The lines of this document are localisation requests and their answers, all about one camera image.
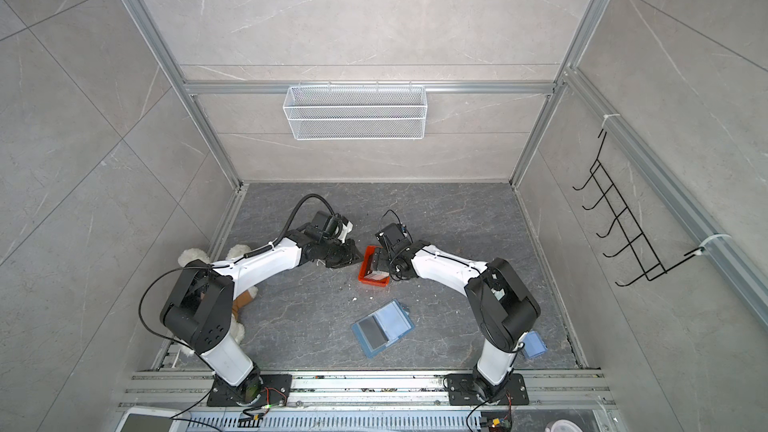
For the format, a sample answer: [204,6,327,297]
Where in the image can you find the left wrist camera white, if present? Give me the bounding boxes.
[334,217,353,243]

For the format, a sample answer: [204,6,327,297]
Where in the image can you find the black wire hook rack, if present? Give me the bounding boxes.
[571,129,705,288]

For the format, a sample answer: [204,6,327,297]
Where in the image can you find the red plastic tray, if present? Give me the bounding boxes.
[358,246,391,287]

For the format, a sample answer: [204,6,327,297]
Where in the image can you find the aluminium frame rails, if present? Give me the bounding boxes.
[121,0,767,323]

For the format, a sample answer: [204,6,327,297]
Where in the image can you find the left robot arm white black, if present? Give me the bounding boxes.
[159,211,362,387]

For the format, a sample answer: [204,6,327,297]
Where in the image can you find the blue toy figure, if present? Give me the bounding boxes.
[522,331,548,359]

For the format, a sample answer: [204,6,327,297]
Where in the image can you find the stack of credit cards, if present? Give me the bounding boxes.
[363,267,390,285]

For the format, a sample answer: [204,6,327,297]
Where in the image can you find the white tablet device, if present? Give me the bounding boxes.
[115,406,184,432]

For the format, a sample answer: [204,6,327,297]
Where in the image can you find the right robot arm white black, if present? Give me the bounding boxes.
[375,223,541,397]

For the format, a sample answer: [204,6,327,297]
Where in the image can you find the blue leather card holder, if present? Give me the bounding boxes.
[351,300,415,359]

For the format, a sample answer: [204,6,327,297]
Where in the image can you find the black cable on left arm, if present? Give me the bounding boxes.
[137,193,337,349]

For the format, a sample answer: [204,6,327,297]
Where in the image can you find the white wire mesh basket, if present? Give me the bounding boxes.
[283,85,428,141]

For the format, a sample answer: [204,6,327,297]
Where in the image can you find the white plush bunny toy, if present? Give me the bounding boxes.
[176,244,260,355]

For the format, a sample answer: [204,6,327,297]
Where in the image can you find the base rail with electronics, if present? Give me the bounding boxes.
[118,369,626,431]

